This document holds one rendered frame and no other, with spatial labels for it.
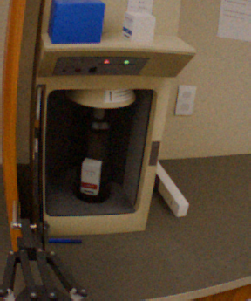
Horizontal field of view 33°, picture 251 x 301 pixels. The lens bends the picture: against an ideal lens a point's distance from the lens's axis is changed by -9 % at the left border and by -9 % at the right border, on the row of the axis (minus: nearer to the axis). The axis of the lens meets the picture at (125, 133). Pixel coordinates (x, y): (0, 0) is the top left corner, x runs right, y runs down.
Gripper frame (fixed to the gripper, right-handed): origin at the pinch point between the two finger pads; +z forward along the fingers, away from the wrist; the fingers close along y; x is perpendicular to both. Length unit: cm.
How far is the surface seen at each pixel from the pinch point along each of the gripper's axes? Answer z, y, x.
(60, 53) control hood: 33.7, -9.5, -17.8
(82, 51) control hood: 33.0, -13.7, -18.5
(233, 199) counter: 54, -74, 36
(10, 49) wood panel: 35.2, 1.1, -18.8
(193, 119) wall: 87, -70, 22
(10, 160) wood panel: 35.2, 0.1, 7.0
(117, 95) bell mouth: 47, -26, -3
